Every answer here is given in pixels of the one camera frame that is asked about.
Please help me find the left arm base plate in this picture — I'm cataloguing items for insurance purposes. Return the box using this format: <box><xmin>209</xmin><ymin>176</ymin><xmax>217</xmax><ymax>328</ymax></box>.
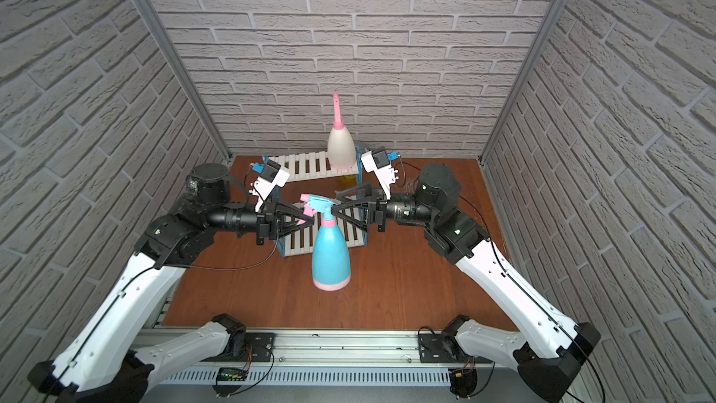
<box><xmin>220</xmin><ymin>332</ymin><xmax>276</xmax><ymax>362</ymax></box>

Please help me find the white vented cable duct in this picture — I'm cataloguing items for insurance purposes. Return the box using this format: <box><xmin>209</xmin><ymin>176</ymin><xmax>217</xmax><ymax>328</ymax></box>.
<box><xmin>164</xmin><ymin>367</ymin><xmax>450</xmax><ymax>387</ymax></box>

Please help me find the black round connector box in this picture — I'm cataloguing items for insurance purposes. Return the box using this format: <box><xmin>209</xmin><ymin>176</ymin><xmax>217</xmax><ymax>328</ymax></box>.
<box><xmin>449</xmin><ymin>369</ymin><xmax>478</xmax><ymax>399</ymax></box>

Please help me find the aluminium mounting rail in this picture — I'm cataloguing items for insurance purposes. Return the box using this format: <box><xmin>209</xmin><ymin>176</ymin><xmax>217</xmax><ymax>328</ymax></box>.
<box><xmin>128</xmin><ymin>327</ymin><xmax>577</xmax><ymax>371</ymax></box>

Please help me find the white pink spray bottle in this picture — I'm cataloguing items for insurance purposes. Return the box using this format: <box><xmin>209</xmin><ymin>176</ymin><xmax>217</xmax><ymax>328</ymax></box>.
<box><xmin>327</xmin><ymin>93</ymin><xmax>356</xmax><ymax>172</ymax></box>

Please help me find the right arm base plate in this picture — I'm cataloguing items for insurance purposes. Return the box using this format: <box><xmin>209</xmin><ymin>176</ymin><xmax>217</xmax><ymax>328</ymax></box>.
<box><xmin>417</xmin><ymin>332</ymin><xmax>467</xmax><ymax>364</ymax></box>

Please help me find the green circuit board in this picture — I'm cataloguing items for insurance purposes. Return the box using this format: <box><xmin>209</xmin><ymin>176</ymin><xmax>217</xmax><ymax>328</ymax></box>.
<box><xmin>216</xmin><ymin>368</ymin><xmax>249</xmax><ymax>382</ymax></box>

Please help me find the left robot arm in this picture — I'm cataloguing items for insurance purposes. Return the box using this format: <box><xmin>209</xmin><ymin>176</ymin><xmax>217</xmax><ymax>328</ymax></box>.
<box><xmin>28</xmin><ymin>163</ymin><xmax>313</xmax><ymax>402</ymax></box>

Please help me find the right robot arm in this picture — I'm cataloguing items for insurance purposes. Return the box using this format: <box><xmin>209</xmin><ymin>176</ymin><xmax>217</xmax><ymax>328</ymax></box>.
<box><xmin>336</xmin><ymin>163</ymin><xmax>600</xmax><ymax>402</ymax></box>

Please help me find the blue pink spray bottle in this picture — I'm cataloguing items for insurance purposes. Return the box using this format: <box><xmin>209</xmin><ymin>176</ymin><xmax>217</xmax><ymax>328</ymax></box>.
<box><xmin>300</xmin><ymin>194</ymin><xmax>351</xmax><ymax>292</ymax></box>

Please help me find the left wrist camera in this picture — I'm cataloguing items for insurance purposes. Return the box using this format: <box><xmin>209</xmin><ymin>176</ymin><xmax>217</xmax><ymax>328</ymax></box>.
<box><xmin>249</xmin><ymin>160</ymin><xmax>290</xmax><ymax>212</ymax></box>

